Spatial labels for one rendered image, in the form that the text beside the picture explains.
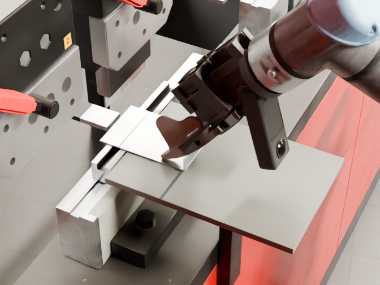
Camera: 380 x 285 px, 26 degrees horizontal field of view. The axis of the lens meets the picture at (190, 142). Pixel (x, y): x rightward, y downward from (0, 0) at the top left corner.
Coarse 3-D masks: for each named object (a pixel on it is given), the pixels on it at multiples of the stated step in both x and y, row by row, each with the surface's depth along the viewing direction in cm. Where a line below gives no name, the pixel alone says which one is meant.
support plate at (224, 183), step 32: (128, 160) 109; (224, 160) 109; (256, 160) 109; (288, 160) 109; (320, 160) 109; (160, 192) 104; (192, 192) 104; (224, 192) 104; (256, 192) 104; (288, 192) 104; (320, 192) 104; (224, 224) 101; (256, 224) 100; (288, 224) 100
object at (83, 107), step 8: (80, 104) 117; (88, 104) 117; (80, 112) 116; (88, 112) 116; (96, 112) 116; (104, 112) 116; (112, 112) 116; (80, 120) 115; (88, 120) 114; (96, 120) 114; (104, 120) 114; (112, 120) 114; (104, 128) 114
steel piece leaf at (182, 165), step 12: (144, 120) 115; (132, 132) 113; (144, 132) 113; (156, 132) 113; (132, 144) 111; (144, 144) 111; (156, 144) 111; (144, 156) 109; (156, 156) 109; (192, 156) 108; (180, 168) 107
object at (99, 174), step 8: (160, 88) 121; (168, 88) 122; (152, 96) 119; (160, 96) 120; (168, 96) 119; (144, 104) 118; (152, 104) 119; (160, 104) 118; (168, 104) 118; (152, 112) 118; (104, 152) 110; (112, 152) 111; (96, 160) 109; (104, 160) 110; (96, 168) 109; (104, 168) 109; (96, 176) 110; (104, 176) 109
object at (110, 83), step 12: (144, 48) 107; (132, 60) 105; (144, 60) 108; (96, 72) 101; (108, 72) 100; (120, 72) 103; (132, 72) 106; (108, 84) 101; (120, 84) 104; (108, 96) 103
